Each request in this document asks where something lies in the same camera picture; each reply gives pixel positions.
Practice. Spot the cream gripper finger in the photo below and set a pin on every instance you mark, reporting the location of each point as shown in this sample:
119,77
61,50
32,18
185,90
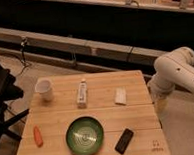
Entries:
160,105

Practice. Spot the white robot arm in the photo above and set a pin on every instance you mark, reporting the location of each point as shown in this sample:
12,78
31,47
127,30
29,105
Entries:
171,69

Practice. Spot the green ceramic bowl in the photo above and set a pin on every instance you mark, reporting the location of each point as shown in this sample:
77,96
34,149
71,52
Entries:
84,136

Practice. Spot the white ceramic cup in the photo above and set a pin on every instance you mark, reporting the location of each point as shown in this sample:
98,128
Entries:
44,88

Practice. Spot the white folded cloth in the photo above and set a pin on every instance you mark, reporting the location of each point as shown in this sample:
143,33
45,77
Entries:
121,96

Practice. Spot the black phone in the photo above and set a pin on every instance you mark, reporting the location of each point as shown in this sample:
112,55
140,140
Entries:
123,141

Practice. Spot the wooden table top board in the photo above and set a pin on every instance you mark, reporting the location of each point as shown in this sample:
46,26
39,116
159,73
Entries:
54,117

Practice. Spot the white tube with cap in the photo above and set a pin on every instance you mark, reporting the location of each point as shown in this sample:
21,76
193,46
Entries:
82,94

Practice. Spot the orange carrot toy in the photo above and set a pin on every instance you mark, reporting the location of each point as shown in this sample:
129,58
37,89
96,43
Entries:
37,136

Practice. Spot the black office chair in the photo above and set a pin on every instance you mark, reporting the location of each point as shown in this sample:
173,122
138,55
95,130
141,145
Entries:
8,91

